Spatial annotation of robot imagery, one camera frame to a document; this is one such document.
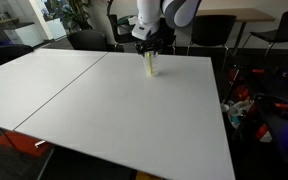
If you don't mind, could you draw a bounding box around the green potted plant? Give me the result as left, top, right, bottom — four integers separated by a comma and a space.
50, 0, 93, 32

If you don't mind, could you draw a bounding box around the yellow marker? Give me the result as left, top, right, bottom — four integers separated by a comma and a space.
145, 51, 153, 77

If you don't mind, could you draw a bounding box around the red floor mat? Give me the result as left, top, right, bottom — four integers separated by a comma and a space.
0, 130, 52, 158

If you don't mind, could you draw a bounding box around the large white box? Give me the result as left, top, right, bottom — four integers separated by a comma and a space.
3, 22, 46, 48

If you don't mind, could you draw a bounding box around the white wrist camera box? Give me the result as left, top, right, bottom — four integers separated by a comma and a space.
131, 19, 161, 42

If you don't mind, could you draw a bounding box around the wooden table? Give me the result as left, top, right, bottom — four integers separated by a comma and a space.
197, 7, 277, 58

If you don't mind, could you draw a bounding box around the clear plastic cup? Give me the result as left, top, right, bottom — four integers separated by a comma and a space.
143, 50, 161, 78

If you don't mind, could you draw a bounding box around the red plastic object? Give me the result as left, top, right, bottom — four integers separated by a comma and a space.
254, 124, 268, 141
233, 84, 250, 101

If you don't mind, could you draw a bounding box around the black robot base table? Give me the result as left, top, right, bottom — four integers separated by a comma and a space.
260, 54, 288, 168

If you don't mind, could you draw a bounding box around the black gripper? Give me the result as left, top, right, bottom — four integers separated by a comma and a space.
135, 35, 165, 56

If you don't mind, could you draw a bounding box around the clear plastic bottle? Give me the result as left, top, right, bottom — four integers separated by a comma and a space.
221, 99, 252, 129

